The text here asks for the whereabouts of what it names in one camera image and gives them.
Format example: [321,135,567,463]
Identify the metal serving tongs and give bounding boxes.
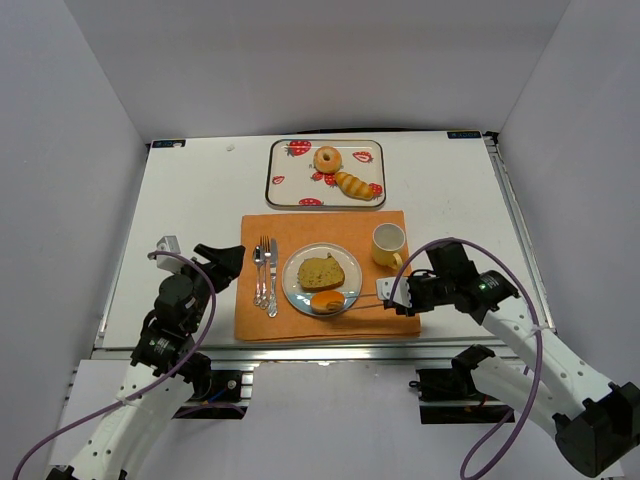
[316,294,382,317]

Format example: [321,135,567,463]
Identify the sliced loaf bread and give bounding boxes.
[297,253,346,292]

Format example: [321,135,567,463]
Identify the round sesame bun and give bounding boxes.
[310,290,345,315]

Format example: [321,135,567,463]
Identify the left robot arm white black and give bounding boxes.
[48,244,245,479]

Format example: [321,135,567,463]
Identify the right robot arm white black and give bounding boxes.
[384,237,639,479]

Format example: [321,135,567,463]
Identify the striped long bread roll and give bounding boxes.
[334,171,374,201]

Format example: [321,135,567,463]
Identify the silver fork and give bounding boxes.
[259,236,271,309]

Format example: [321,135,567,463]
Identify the orange cloth placemat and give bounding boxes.
[234,211,421,342]

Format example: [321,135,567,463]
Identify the silver table knife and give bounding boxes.
[267,238,278,318]

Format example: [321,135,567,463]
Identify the yellow mug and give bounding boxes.
[371,223,406,270]

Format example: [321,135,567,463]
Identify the round plate blue white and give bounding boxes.
[281,243,363,317]

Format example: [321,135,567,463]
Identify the left blue table label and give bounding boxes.
[151,139,186,149]

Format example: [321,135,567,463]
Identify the blue table label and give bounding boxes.
[446,130,482,140]
[151,139,186,149]

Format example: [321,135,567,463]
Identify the bagel with hole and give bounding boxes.
[313,146,342,174]

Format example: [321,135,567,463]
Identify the strawberry pattern tray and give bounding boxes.
[265,138,386,210]

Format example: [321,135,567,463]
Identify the right blue table label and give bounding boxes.
[446,130,482,140]

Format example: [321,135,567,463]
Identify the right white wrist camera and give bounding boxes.
[375,277,412,308]

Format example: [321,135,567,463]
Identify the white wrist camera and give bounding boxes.
[375,277,412,308]
[147,235,182,274]

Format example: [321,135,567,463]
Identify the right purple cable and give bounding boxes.
[387,237,545,480]

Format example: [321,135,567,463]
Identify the purple cable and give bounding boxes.
[387,237,545,480]
[11,250,246,480]

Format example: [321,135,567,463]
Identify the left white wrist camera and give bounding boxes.
[147,235,182,274]

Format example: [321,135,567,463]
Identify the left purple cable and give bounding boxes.
[11,250,246,480]

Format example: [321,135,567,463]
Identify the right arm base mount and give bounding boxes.
[409,344,514,425]

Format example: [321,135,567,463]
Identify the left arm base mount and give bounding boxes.
[174,369,253,420]

